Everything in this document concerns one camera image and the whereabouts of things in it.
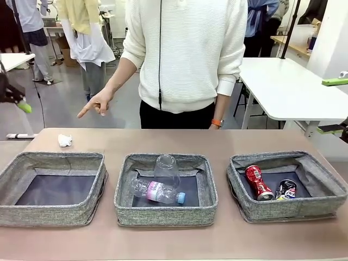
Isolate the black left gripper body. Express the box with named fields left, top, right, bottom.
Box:
left=0, top=73, right=27, bottom=103

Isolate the crushed dark soda can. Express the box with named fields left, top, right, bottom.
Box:
left=275, top=178, right=297, bottom=201

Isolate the crushed red soda can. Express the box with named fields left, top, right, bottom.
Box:
left=244, top=165, right=275, bottom=201

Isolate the clear plastic cup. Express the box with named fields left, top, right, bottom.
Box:
left=153, top=154, right=182, bottom=189

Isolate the clear plastic water bottle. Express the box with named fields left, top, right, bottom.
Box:
left=130, top=178, right=187, bottom=204

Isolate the person's right forearm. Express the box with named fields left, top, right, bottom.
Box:
left=104, top=57, right=139, bottom=96

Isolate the person's left forearm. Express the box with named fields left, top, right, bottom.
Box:
left=214, top=94, right=232, bottom=122

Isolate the person's right hand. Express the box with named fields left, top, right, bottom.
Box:
left=77, top=89, right=115, bottom=119

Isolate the small white table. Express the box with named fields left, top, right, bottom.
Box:
left=0, top=53, right=38, bottom=139

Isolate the dark blue bottle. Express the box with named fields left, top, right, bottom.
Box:
left=308, top=31, right=318, bottom=54

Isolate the large white table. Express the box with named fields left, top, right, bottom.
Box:
left=238, top=57, right=348, bottom=139

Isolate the wooden background table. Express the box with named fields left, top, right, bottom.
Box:
left=271, top=34, right=312, bottom=58

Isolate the crumpled white tissue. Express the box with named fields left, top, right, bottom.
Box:
left=57, top=133, right=73, bottom=148

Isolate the brown cardboard box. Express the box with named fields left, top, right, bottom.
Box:
left=61, top=47, right=79, bottom=67

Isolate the black stand pole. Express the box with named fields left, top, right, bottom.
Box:
left=12, top=0, right=32, bottom=55
left=279, top=0, right=302, bottom=60

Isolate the black hanging jacket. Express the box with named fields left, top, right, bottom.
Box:
left=299, top=0, right=328, bottom=25

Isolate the bystander in gray trousers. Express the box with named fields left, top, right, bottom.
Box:
left=5, top=0, right=55, bottom=85

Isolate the bystander in yellow top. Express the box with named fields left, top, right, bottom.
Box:
left=55, top=0, right=116, bottom=101

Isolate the bystander in patterned sweater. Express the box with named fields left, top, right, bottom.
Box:
left=269, top=0, right=290, bottom=21

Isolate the gray fabric basket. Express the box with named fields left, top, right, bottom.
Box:
left=113, top=153, right=219, bottom=227
left=226, top=151, right=348, bottom=223
left=0, top=152, right=108, bottom=228

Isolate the bystander in blue shirt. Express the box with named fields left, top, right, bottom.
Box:
left=243, top=0, right=281, bottom=58

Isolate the person's white sweater torso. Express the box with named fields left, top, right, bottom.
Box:
left=121, top=0, right=248, bottom=130

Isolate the black hanging cord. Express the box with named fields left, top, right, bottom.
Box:
left=158, top=0, right=164, bottom=111

